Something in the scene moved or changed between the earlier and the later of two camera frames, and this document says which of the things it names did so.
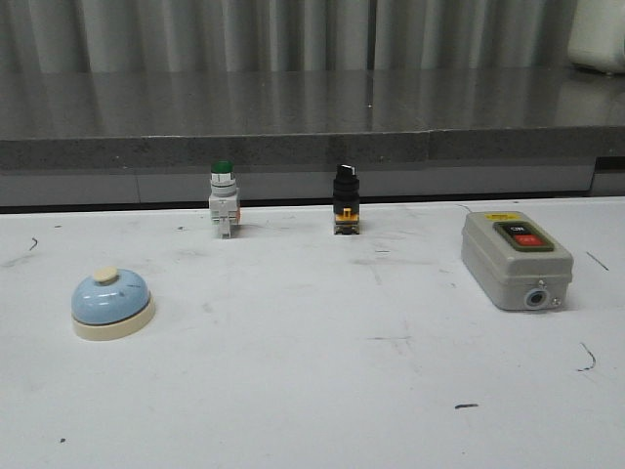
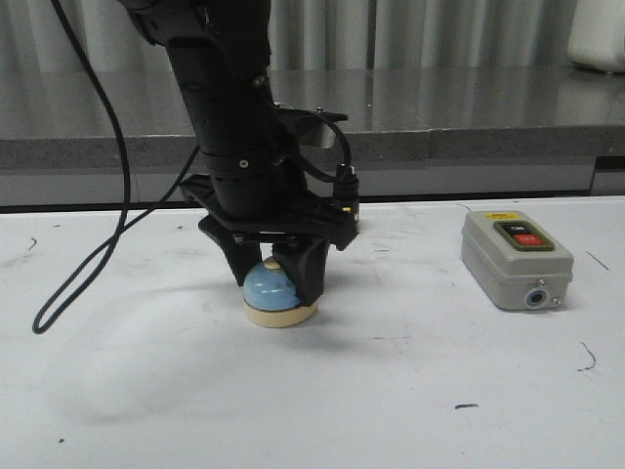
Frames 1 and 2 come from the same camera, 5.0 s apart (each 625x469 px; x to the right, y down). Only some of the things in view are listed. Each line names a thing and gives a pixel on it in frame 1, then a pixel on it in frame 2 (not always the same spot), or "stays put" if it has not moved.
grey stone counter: x=309 y=119 stays put
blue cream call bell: x=112 y=304 → x=270 y=298
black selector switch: x=346 y=200 stays put
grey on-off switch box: x=515 y=263 stays put
